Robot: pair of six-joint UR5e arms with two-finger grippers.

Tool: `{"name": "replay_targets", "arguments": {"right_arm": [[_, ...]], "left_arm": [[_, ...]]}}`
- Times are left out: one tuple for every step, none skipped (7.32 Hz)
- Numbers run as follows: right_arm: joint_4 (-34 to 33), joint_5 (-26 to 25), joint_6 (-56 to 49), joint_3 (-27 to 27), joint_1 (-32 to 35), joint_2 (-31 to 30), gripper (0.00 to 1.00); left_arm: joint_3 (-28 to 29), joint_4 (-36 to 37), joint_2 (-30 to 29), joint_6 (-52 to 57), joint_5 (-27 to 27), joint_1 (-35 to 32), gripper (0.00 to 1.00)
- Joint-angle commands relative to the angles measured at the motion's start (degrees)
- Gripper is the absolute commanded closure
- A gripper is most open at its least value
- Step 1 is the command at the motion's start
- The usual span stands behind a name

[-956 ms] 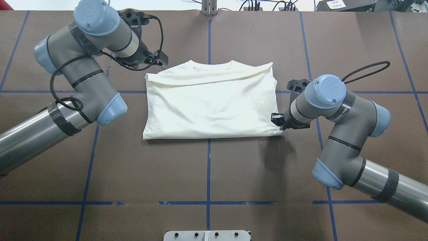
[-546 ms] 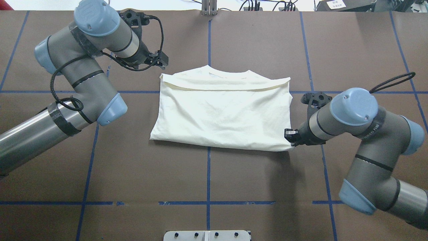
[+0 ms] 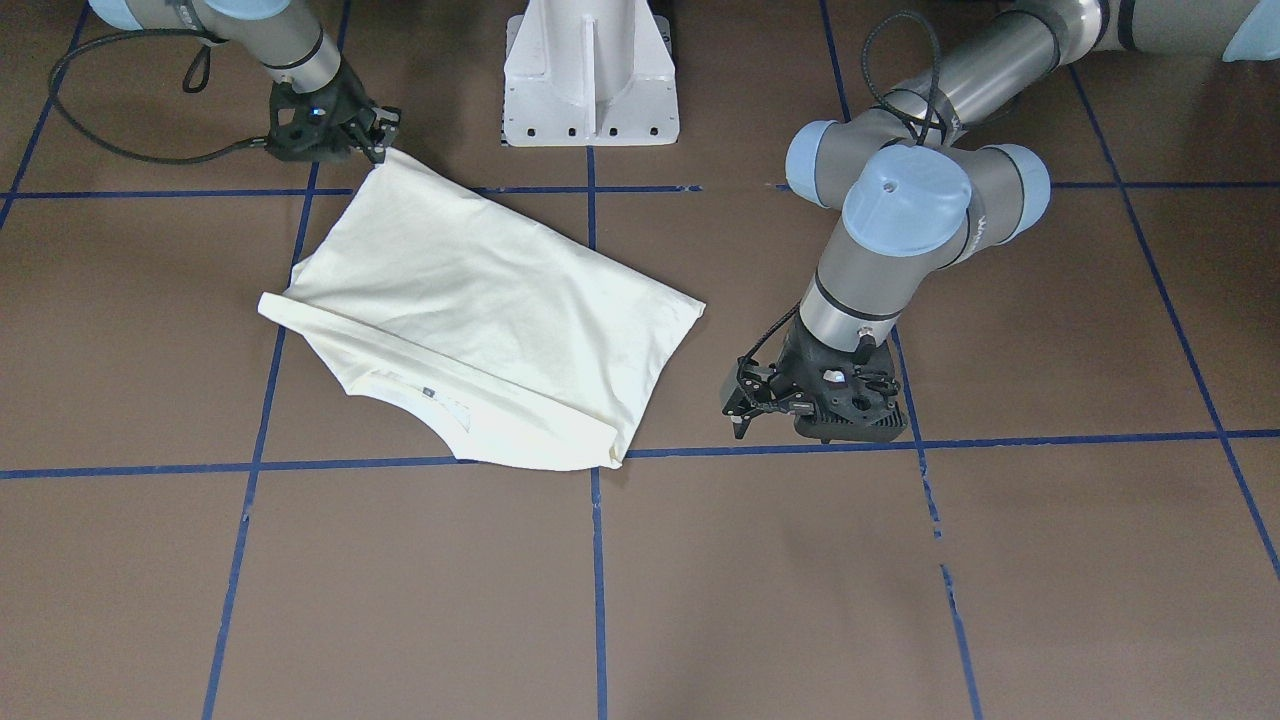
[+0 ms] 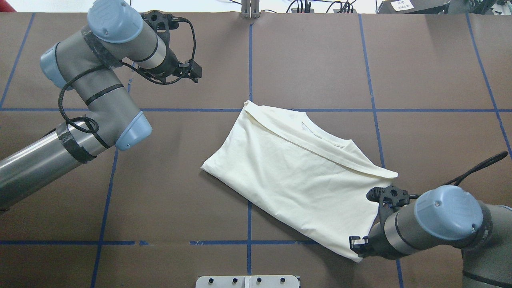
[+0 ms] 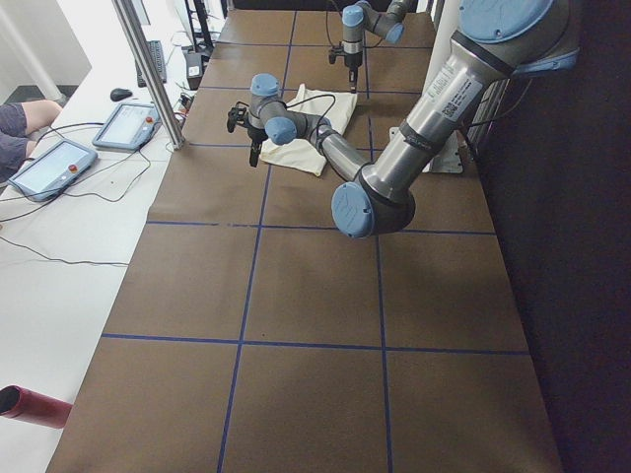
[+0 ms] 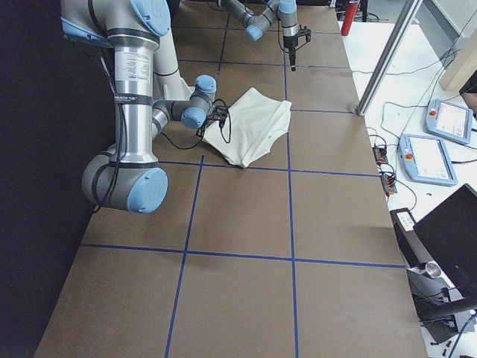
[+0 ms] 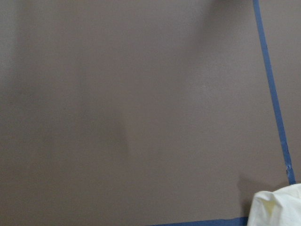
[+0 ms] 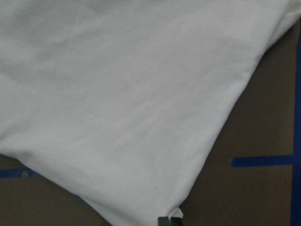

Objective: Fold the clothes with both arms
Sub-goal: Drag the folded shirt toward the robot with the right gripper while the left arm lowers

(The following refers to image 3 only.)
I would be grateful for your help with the white camera post base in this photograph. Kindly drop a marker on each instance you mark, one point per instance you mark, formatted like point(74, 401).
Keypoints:
point(589, 73)

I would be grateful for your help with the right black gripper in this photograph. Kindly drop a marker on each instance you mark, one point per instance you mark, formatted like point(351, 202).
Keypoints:
point(344, 108)

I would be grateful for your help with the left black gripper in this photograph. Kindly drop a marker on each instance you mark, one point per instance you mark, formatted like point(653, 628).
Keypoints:
point(797, 357)

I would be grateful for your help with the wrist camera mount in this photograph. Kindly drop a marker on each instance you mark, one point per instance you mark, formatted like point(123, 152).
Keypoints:
point(860, 404)
point(279, 135)

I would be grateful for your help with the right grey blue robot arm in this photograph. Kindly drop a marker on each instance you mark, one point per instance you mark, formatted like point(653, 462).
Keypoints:
point(285, 37)

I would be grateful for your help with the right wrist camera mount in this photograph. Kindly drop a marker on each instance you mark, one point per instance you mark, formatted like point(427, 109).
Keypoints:
point(279, 135)

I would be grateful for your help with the cream long-sleeve cat shirt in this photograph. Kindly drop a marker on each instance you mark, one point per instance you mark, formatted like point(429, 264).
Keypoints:
point(515, 344)

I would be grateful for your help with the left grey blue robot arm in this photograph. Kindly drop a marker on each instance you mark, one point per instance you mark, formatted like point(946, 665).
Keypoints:
point(911, 203)

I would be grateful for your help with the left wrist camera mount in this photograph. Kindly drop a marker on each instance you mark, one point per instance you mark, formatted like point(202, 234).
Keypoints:
point(860, 404)

